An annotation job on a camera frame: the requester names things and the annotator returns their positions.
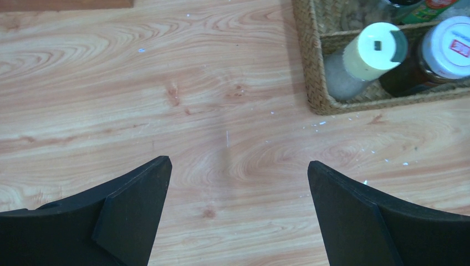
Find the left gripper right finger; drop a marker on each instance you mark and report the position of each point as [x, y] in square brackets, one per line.
[361, 225]

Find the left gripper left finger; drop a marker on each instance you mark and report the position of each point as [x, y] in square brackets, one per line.
[114, 223]

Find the pale green cap shaker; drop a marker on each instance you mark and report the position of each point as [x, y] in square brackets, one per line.
[379, 48]

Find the yellow cap green bottle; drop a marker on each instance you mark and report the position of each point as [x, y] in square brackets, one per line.
[427, 11]

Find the woven divided basket tray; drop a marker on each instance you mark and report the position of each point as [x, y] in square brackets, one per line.
[320, 34]

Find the wooden compartment organizer box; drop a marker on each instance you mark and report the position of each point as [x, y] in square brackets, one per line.
[62, 5]

